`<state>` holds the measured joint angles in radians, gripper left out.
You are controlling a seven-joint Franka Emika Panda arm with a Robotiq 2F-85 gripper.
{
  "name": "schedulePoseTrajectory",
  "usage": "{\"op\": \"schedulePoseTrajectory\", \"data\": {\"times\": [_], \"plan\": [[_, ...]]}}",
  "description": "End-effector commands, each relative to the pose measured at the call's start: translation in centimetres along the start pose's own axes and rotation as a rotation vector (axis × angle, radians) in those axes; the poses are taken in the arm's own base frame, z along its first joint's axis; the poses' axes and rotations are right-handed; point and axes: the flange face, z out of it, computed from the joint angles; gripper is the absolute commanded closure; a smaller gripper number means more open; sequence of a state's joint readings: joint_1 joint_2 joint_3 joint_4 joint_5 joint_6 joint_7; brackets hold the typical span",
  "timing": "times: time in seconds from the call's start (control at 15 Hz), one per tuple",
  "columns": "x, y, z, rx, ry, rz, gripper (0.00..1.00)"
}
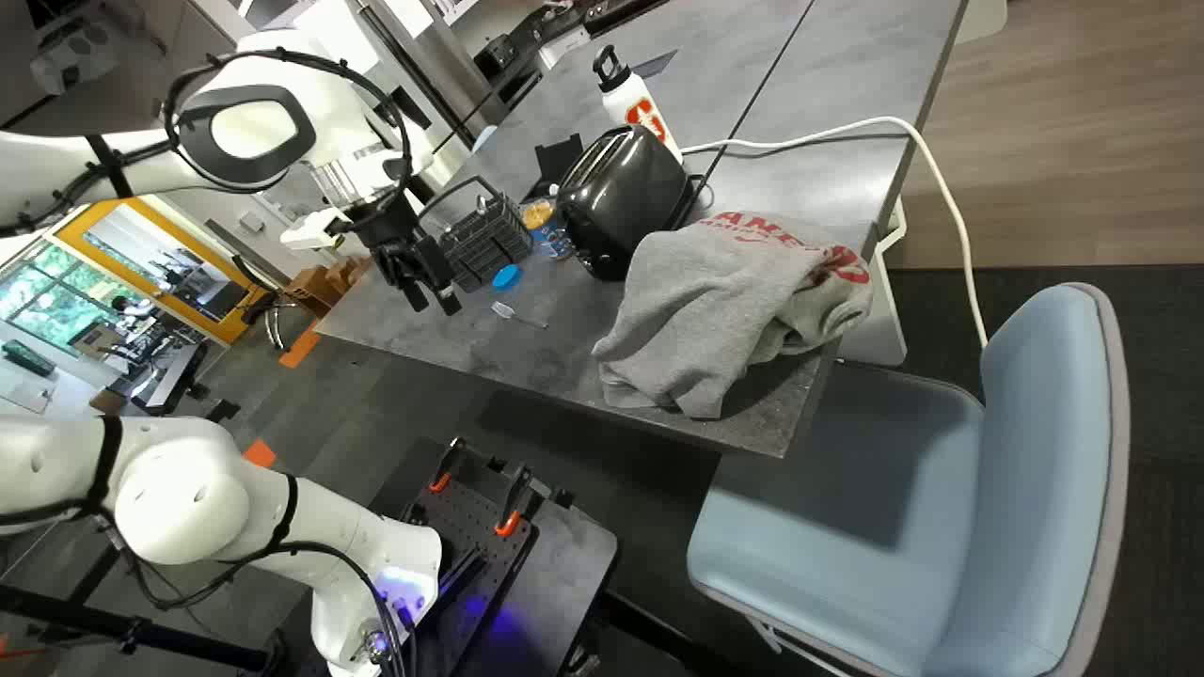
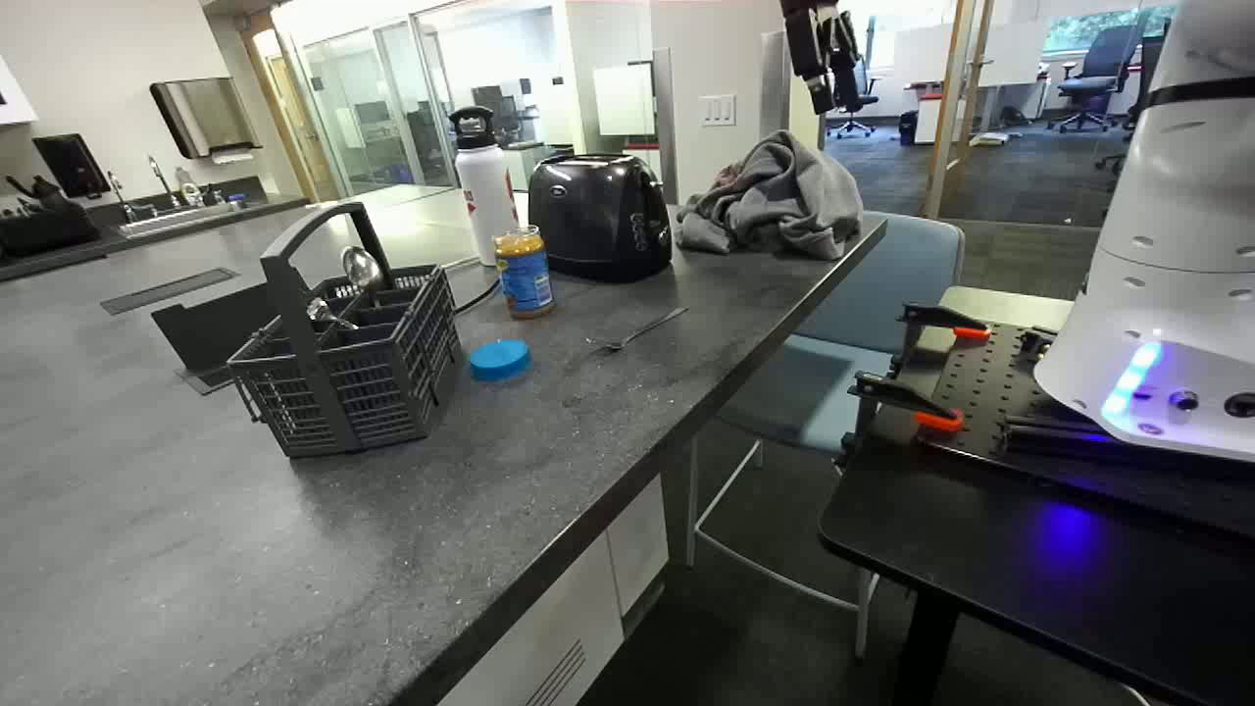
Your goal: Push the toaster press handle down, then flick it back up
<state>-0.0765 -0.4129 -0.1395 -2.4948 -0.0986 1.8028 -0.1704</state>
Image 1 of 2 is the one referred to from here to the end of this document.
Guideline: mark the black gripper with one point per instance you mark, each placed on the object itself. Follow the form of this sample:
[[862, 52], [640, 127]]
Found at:
[[389, 232]]

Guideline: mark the black toaster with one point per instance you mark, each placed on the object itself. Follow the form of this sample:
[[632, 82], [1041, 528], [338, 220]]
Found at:
[[626, 191]]

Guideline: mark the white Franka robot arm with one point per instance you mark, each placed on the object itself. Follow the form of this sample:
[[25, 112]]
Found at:
[[190, 491]]

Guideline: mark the black plastic cutlery basket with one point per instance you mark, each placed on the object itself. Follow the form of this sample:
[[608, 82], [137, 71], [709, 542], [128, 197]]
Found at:
[[482, 247]]

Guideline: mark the small clear plastic strip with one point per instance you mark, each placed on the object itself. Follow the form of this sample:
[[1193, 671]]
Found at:
[[502, 311]]

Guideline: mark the blue round jar lid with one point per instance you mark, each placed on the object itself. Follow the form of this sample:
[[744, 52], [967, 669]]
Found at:
[[506, 280]]

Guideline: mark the peanut butter jar blue label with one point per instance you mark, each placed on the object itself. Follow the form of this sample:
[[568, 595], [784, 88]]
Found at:
[[547, 232]]

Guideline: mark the black clamp with orange tip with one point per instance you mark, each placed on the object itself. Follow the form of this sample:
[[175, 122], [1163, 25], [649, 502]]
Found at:
[[514, 508], [447, 469]]

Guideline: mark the black flat plate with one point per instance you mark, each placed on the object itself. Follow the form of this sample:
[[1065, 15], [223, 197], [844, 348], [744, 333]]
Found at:
[[558, 161]]

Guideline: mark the yellow framed picture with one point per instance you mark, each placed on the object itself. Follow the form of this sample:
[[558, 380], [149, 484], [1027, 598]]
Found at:
[[162, 265]]

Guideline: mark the white water bottle black cap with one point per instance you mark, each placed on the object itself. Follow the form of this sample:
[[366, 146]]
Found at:
[[632, 108]]

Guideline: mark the gray sweatshirt with red print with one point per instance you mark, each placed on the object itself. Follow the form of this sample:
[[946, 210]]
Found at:
[[729, 315]]

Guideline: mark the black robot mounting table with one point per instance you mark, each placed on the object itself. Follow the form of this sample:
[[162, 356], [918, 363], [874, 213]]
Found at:
[[551, 587]]

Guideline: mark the light blue chair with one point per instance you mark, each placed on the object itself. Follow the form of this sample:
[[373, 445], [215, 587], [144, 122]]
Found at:
[[877, 528]]

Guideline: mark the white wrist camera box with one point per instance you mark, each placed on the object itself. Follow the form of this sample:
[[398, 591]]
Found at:
[[312, 226]]

